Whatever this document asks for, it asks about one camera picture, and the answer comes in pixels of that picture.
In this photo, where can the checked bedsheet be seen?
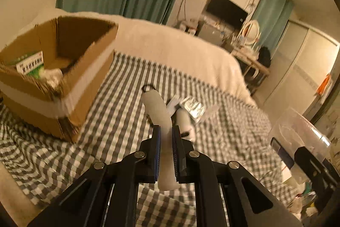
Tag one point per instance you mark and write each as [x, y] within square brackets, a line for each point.
[225, 142]

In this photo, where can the wooden vanity table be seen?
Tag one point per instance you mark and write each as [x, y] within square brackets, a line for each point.
[252, 62]

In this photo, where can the clear plastic container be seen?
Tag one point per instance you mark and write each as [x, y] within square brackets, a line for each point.
[300, 126]

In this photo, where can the large cardboard box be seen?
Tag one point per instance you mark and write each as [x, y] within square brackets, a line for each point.
[79, 78]

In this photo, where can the orange tag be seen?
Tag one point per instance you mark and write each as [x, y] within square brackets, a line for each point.
[324, 84]

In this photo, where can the oval white mirror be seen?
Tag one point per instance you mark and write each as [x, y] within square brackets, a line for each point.
[251, 31]

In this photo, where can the green white medicine box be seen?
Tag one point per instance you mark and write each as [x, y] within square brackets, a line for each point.
[26, 64]

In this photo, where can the white television cabinet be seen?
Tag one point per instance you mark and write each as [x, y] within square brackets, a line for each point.
[212, 32]

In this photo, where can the black bag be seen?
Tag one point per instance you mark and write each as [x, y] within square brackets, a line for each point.
[264, 56]

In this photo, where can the white blanket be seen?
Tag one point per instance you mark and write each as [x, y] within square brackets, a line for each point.
[172, 54]

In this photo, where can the white wardrobe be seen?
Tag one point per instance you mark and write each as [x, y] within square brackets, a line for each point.
[300, 64]

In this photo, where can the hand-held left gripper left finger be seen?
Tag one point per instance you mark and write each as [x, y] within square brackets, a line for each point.
[157, 152]

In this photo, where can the white bottle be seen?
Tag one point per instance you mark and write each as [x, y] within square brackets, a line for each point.
[183, 119]

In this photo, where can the white paper sheet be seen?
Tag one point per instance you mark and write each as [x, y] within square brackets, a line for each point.
[211, 111]

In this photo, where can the narrow green curtain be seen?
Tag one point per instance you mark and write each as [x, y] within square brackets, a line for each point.
[273, 17]

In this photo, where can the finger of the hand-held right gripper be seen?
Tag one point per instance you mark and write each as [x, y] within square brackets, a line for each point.
[283, 152]
[316, 163]

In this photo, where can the black television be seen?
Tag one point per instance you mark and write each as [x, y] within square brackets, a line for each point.
[225, 11]

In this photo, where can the white paper packet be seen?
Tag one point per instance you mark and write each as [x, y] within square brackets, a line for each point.
[173, 103]

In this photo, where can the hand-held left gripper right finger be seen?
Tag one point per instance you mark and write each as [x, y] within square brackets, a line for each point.
[175, 155]

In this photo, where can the silver blister pack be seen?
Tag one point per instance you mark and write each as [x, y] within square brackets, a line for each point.
[194, 108]

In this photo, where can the white cylinder tube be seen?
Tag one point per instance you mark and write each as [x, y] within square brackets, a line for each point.
[159, 115]

